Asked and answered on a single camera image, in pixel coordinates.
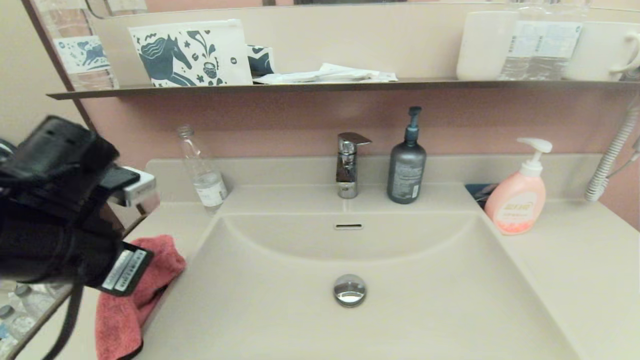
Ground pink towel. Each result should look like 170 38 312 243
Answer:
95 235 187 360

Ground chrome faucet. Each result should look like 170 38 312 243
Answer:
336 132 373 199

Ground beige sink basin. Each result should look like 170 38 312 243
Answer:
132 210 583 360

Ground plastic water bottle grey cap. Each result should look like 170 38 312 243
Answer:
14 284 58 321
0 305 36 351

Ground clear empty plastic bottle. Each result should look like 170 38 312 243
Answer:
176 125 229 208

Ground clear bottle horse label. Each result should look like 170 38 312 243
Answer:
35 0 121 91

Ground white horse print pouch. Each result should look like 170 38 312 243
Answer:
128 19 254 87

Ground chrome drain stopper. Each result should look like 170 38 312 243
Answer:
333 273 368 307

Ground white paper packets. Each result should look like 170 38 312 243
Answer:
254 62 399 84

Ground dark grey pump bottle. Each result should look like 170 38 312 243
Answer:
386 106 427 205

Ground pink soap pump bottle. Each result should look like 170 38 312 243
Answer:
484 137 553 236

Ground clear labelled water bottle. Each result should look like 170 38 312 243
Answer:
499 0 585 81

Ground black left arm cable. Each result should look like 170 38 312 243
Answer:
42 282 85 360

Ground dark metal wall shelf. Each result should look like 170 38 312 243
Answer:
47 78 640 100

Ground white cup without handle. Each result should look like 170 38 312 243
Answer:
456 11 521 81

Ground white coiled hose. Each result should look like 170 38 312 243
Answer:
584 107 640 202

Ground thin grey cord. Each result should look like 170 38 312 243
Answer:
606 150 640 179

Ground white mug with handle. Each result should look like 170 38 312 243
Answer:
567 21 640 82

